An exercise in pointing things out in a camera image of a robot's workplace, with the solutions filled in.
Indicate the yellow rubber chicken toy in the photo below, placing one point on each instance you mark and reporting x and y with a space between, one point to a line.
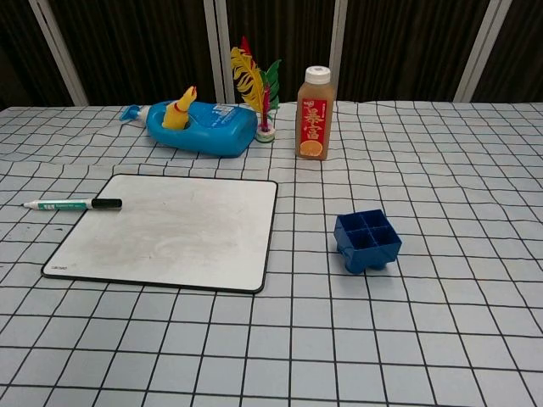
180 111

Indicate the white partition frame post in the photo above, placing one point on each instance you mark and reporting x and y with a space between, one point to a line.
218 46
337 42
57 48
479 48

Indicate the blue plastic divided box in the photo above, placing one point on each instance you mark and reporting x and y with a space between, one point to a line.
367 243

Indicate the orange juice bottle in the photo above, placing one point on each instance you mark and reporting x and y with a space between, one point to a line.
314 123

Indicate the checked grid tablecloth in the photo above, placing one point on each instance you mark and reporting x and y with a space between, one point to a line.
339 330

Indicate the colourful feather shuttlecock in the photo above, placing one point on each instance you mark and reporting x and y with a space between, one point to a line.
254 87

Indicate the white dry-erase board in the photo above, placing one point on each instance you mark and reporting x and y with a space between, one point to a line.
169 233

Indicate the blue detergent bottle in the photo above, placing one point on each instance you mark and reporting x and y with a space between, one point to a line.
216 129

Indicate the green whiteboard marker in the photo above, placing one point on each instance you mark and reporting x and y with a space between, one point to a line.
63 205

